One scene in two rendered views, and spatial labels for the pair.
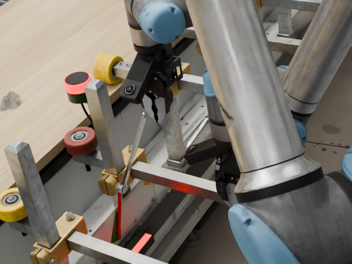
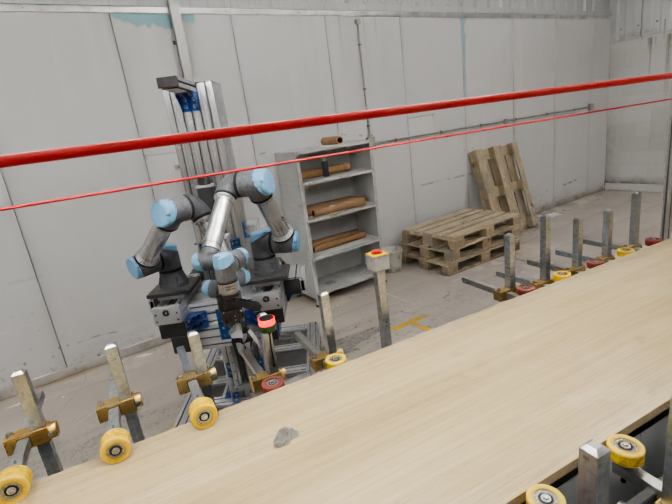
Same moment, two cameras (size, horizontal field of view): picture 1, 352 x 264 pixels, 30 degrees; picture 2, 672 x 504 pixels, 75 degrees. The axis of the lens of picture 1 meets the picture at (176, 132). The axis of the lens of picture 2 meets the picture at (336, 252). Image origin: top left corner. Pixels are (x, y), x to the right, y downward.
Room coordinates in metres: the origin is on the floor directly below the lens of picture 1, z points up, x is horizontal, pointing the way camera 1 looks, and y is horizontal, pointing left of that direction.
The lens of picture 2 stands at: (2.40, 1.15, 1.74)
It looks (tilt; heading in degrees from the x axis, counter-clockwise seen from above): 16 degrees down; 209
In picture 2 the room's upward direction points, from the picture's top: 8 degrees counter-clockwise
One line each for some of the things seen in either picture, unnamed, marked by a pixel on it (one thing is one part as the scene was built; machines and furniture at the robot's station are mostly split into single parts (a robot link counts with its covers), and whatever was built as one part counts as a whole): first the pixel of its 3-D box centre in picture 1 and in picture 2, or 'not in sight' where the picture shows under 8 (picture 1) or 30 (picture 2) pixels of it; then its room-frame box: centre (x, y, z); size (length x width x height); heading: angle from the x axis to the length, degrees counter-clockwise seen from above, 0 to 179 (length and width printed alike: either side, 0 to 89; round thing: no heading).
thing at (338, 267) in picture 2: not in sight; (333, 220); (-1.58, -1.05, 0.78); 0.90 x 0.45 x 1.55; 150
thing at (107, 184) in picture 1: (121, 171); (268, 379); (1.25, 0.14, 0.85); 0.14 x 0.06 x 0.05; 144
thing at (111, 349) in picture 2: not in sight; (129, 407); (1.64, -0.14, 0.93); 0.04 x 0.04 x 0.48; 54
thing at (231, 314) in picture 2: (155, 63); (231, 307); (1.24, 0.02, 1.13); 0.09 x 0.08 x 0.12; 144
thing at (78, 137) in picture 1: (84, 152); (275, 394); (1.34, 0.24, 0.85); 0.08 x 0.08 x 0.11
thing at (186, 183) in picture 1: (147, 173); (259, 374); (1.23, 0.08, 0.84); 0.43 x 0.03 x 0.04; 54
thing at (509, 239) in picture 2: not in sight; (510, 280); (0.22, 0.89, 0.90); 0.04 x 0.04 x 0.48; 54
